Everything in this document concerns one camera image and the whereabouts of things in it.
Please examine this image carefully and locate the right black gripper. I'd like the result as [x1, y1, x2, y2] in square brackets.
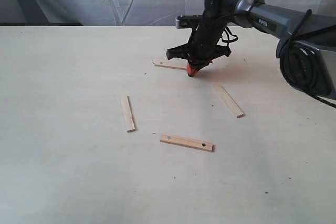
[166, 16, 231, 77]

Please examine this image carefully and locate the wooden strip with holes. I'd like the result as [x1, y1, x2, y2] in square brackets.
[160, 134, 214, 152]
[153, 61, 187, 71]

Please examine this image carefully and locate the plain wooden strip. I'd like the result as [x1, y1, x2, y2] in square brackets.
[121, 95, 136, 133]
[213, 84, 245, 118]

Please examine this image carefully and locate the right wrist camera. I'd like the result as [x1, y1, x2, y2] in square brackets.
[175, 15, 203, 29]

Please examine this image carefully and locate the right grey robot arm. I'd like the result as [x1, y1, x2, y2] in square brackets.
[166, 0, 335, 101]

